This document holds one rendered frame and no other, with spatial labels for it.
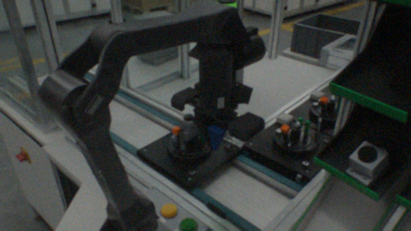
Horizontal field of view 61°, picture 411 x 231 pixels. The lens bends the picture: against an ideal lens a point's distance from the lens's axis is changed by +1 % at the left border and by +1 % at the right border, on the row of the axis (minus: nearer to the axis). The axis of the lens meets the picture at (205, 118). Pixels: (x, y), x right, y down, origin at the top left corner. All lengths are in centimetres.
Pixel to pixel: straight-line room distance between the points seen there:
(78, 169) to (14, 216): 128
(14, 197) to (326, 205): 216
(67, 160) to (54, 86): 89
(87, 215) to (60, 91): 71
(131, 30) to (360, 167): 44
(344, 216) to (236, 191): 34
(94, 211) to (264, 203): 50
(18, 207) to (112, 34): 218
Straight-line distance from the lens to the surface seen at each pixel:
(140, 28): 45
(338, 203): 83
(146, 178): 101
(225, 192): 102
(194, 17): 51
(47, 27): 163
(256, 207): 99
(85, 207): 112
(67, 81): 43
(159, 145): 112
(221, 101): 59
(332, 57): 203
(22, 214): 249
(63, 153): 136
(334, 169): 69
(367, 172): 65
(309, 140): 115
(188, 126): 101
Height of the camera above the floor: 162
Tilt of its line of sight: 32 degrees down
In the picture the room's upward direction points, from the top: straight up
